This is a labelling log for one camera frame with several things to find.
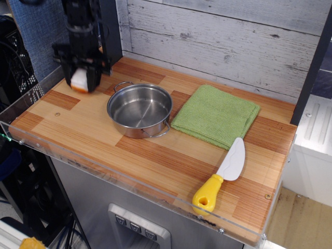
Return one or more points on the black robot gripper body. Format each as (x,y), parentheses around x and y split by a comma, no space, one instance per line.
(82,49)

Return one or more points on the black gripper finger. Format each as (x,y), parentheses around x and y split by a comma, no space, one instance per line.
(69,70)
(93,78)

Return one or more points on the white orange mushroom stem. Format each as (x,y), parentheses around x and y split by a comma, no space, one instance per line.
(79,81)

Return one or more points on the small stainless steel pot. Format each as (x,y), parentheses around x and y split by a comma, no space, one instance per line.
(140,110)

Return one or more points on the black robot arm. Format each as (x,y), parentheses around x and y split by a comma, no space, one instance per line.
(65,34)

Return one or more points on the black plastic crate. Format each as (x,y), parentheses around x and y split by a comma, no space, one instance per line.
(17,74)

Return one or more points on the stainless steel cabinet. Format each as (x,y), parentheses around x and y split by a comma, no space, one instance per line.
(90,197)

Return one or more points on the green folded cloth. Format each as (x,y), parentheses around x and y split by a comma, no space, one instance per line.
(215,116)

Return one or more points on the silver button control panel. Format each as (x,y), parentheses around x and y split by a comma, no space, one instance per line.
(133,231)

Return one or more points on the white ribbed appliance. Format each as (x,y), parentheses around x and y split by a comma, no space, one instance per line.
(308,168)

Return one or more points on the dark grey left post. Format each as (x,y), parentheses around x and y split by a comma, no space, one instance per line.
(110,32)

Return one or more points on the dark grey post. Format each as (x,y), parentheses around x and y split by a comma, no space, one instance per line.
(313,71)
(110,32)

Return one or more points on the yellow handled white toy knife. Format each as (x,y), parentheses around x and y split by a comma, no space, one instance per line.
(204,200)

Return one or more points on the dark grey right post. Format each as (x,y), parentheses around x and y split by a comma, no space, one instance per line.
(313,71)

